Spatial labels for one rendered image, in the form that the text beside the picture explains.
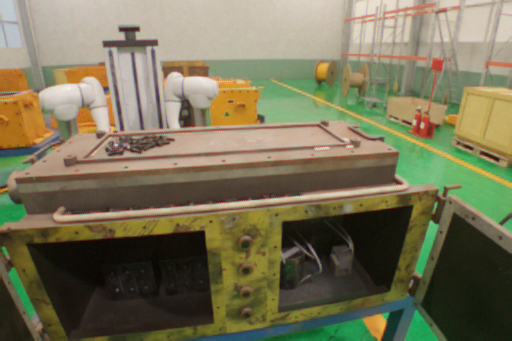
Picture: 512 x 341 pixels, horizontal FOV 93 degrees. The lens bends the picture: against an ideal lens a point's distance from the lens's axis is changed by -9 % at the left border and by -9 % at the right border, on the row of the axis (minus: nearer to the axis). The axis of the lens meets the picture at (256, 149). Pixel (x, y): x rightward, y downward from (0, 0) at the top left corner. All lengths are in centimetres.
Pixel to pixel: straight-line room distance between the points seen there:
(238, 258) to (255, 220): 16
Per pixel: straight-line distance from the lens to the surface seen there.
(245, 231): 90
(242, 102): 348
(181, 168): 86
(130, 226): 90
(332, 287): 130
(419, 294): 142
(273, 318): 124
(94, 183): 94
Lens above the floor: 170
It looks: 20 degrees down
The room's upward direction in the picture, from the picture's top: straight up
